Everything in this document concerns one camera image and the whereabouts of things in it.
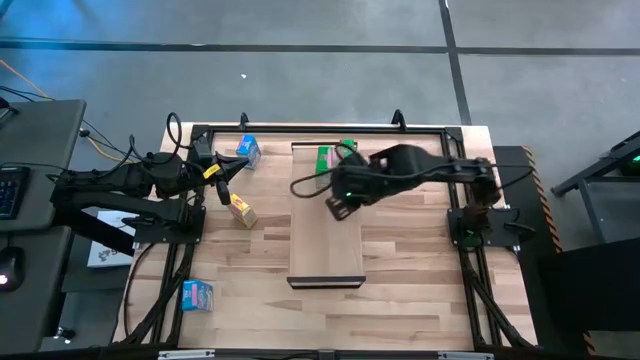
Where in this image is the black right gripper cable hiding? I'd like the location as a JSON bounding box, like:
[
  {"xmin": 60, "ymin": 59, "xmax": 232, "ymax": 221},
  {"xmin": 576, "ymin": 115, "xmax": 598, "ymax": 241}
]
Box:
[{"xmin": 289, "ymin": 167, "xmax": 381, "ymax": 200}]

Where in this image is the silver metal bracket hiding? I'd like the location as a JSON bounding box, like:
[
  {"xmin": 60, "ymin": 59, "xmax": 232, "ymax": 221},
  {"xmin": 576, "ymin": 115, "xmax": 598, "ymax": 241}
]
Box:
[
  {"xmin": 158, "ymin": 349, "xmax": 217, "ymax": 360},
  {"xmin": 438, "ymin": 351, "xmax": 495, "ymax": 360}
]

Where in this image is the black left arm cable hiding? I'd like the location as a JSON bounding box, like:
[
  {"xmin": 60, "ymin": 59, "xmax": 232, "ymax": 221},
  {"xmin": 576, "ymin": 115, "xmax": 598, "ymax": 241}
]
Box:
[{"xmin": 165, "ymin": 111, "xmax": 201, "ymax": 151}]

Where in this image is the black platform with hazard stripes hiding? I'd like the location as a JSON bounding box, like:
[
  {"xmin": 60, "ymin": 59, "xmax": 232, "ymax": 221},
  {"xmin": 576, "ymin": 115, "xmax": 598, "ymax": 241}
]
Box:
[{"xmin": 492, "ymin": 144, "xmax": 596, "ymax": 359}]

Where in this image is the white cardboard box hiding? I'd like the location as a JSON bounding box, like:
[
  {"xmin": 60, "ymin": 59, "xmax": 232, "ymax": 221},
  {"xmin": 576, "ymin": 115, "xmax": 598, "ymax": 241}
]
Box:
[{"xmin": 86, "ymin": 209, "xmax": 140, "ymax": 269}]

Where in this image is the grey computer desk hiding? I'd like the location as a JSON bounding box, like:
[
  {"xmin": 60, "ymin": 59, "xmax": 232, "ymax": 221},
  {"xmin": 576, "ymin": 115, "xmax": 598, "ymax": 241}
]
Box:
[{"xmin": 0, "ymin": 98, "xmax": 87, "ymax": 355}]

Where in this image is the yellow extension cable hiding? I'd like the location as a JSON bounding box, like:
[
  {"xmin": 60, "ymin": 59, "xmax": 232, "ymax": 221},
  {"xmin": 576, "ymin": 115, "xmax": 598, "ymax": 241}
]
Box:
[{"xmin": 0, "ymin": 58, "xmax": 129, "ymax": 165}]

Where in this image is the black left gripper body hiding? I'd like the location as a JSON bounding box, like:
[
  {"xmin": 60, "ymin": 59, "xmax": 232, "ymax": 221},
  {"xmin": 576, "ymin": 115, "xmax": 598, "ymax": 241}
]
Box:
[{"xmin": 191, "ymin": 144, "xmax": 229, "ymax": 188}]

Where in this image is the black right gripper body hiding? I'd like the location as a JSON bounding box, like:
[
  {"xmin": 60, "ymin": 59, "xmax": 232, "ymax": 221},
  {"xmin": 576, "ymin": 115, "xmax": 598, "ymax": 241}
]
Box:
[{"xmin": 330, "ymin": 151, "xmax": 382, "ymax": 207}]

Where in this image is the black equipment cart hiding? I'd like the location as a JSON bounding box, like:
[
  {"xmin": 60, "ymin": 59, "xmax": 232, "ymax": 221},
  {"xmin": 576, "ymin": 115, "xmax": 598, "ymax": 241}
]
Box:
[{"xmin": 549, "ymin": 129, "xmax": 640, "ymax": 249}]

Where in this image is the blue and pink cereal box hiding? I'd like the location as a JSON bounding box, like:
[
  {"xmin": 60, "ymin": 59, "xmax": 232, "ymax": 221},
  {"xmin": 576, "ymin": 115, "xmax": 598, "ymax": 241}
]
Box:
[{"xmin": 180, "ymin": 279, "xmax": 215, "ymax": 313}]

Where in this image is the wooden rectangular board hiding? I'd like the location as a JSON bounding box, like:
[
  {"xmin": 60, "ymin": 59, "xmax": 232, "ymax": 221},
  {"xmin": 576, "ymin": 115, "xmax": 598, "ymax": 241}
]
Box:
[{"xmin": 286, "ymin": 141, "xmax": 368, "ymax": 291}]

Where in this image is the black keyboard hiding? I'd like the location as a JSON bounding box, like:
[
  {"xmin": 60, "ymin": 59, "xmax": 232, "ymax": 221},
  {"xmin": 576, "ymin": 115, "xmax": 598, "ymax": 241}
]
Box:
[{"xmin": 0, "ymin": 165, "xmax": 32, "ymax": 222}]

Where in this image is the black aluminium rig frame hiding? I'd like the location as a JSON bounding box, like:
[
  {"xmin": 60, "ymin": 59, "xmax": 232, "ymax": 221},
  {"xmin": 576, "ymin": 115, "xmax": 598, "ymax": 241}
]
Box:
[{"xmin": 117, "ymin": 108, "xmax": 540, "ymax": 354}]

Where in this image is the yellow cereal box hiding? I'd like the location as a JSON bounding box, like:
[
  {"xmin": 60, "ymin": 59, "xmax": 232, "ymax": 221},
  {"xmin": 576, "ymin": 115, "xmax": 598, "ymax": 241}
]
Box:
[{"xmin": 227, "ymin": 193, "xmax": 259, "ymax": 230}]

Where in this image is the green cereal box white label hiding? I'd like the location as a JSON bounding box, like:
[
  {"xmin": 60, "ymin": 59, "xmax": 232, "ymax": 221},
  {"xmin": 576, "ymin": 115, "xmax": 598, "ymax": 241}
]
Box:
[{"xmin": 314, "ymin": 145, "xmax": 335, "ymax": 190}]

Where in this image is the black computer mouse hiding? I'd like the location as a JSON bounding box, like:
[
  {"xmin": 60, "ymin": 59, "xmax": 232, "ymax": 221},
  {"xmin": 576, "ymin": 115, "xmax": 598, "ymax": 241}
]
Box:
[{"xmin": 0, "ymin": 245, "xmax": 26, "ymax": 294}]

